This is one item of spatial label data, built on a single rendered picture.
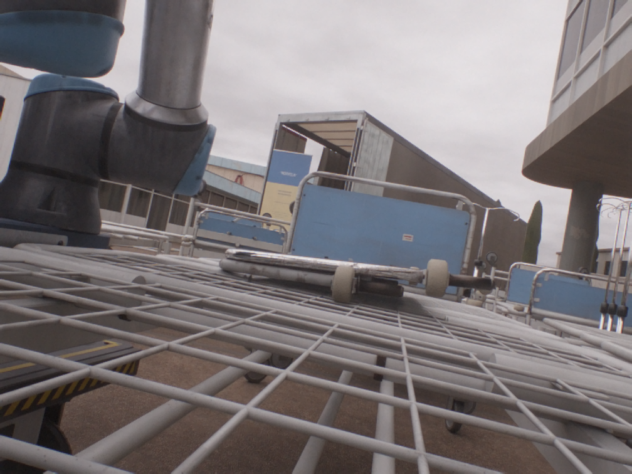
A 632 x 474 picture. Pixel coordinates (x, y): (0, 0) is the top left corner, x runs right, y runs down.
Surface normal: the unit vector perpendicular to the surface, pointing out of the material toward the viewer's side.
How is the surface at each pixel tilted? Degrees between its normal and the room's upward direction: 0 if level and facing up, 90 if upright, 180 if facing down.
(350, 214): 90
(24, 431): 90
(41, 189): 70
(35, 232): 90
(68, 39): 100
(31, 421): 90
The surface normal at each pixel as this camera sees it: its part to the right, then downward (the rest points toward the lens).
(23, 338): 0.97, 0.18
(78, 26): 0.74, 0.29
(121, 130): 0.22, -0.14
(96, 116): 0.26, -0.37
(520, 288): -0.30, -0.12
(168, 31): -0.06, 0.51
